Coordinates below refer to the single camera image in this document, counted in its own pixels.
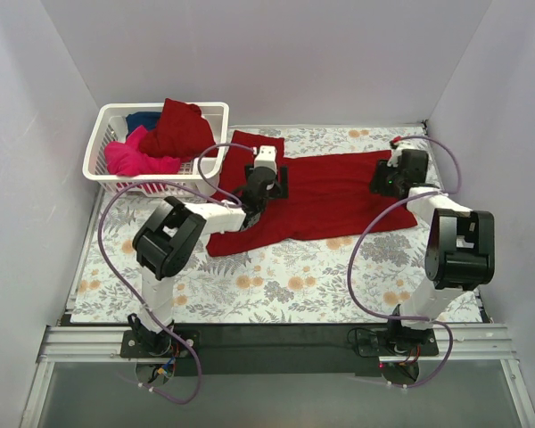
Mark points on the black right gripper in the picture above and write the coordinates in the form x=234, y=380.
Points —
x=382, y=179

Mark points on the red t shirt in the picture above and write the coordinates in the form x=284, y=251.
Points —
x=329, y=197

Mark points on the white plastic laundry basket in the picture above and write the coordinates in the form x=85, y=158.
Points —
x=197, y=173

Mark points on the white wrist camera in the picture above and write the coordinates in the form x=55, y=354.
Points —
x=265, y=157
x=397, y=147

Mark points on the aluminium frame rail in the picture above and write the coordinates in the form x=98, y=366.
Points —
x=474, y=381

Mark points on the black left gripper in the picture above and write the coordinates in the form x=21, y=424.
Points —
x=275, y=188

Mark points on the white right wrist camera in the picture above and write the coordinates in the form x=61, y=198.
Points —
x=397, y=147

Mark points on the pink shirt in basket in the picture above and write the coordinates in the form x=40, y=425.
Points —
x=126, y=160

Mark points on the dark red shirt in basket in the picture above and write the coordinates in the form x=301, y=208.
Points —
x=182, y=132

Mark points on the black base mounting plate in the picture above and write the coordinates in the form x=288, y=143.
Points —
x=266, y=349

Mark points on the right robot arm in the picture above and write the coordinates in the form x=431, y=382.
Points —
x=459, y=254

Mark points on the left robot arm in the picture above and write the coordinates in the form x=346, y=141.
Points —
x=165, y=243

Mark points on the blue shirt in basket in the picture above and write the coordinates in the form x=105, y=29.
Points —
x=146, y=119

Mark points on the floral patterned table mat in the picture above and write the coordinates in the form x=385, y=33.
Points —
x=351, y=279

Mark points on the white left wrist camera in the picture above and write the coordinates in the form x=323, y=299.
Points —
x=265, y=157

